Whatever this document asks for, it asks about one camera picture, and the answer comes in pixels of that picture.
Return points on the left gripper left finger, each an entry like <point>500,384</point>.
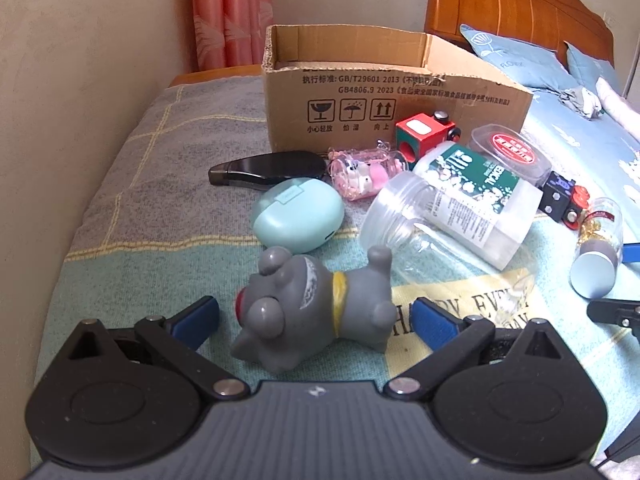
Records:
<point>175,341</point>

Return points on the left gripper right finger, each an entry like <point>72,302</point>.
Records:
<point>456,344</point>

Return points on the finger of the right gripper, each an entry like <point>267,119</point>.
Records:
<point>623,313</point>
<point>631,253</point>

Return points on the glass bottle gold contents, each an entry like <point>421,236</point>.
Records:
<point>598,250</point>

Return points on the grey cartoon dog toy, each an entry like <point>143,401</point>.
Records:
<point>294,307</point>

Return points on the clear plastic jar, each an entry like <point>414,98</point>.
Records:
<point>423,253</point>

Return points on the light blue bed sheet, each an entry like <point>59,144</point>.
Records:
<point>597,153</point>

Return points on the grey green plaid blanket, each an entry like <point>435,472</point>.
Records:
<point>554,396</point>

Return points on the white green medical bottle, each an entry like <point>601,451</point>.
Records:
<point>483,205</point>

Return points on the clear box red label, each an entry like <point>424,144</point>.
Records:
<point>512,151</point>

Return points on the grey white crumpled cloth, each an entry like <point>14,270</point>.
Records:
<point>582,101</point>

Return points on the mint green earbud case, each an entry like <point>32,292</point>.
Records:
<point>298,214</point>

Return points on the black oval device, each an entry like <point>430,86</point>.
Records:
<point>264,171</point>

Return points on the pink clear toy pouch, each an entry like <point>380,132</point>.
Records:
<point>358,174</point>

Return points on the blue patterned pillow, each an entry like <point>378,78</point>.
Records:
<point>529,65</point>

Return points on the red wooden toy train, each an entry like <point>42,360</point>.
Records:
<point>420,133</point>

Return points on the wooden bed headboard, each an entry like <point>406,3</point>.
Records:
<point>553,24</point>

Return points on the brown cardboard box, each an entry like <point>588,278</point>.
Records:
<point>347,86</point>

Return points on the pink patterned curtain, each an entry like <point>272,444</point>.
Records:
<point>230,32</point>

